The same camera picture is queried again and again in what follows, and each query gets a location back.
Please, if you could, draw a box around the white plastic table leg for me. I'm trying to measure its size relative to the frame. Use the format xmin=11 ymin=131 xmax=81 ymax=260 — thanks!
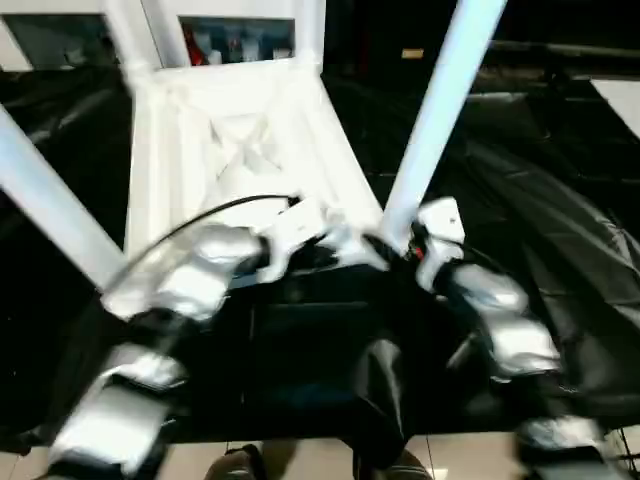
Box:
xmin=292 ymin=0 xmax=326 ymax=69
xmin=104 ymin=0 xmax=151 ymax=76
xmin=382 ymin=0 xmax=509 ymax=246
xmin=0 ymin=104 xmax=129 ymax=296

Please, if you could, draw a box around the white plastic table top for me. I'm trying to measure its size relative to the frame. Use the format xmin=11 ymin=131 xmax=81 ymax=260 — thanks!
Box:
xmin=99 ymin=57 xmax=391 ymax=321

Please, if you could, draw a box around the black mat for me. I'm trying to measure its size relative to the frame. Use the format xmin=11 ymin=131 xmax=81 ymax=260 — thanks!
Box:
xmin=0 ymin=64 xmax=640 ymax=456

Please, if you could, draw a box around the black left robot foot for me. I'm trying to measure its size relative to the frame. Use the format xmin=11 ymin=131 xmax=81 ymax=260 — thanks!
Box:
xmin=207 ymin=444 xmax=266 ymax=480

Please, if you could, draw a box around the white flat board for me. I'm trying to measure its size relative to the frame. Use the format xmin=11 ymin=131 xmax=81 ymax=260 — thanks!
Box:
xmin=589 ymin=79 xmax=640 ymax=139

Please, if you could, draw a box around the white cabinet with glass doors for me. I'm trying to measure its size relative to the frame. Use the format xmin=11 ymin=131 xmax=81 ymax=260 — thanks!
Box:
xmin=0 ymin=0 xmax=326 ymax=69

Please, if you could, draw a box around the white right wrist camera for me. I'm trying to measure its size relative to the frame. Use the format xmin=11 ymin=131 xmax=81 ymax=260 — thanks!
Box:
xmin=414 ymin=197 xmax=466 ymax=291

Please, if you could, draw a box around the black rail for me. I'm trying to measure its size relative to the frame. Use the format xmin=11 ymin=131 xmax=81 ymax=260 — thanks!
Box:
xmin=487 ymin=42 xmax=640 ymax=59

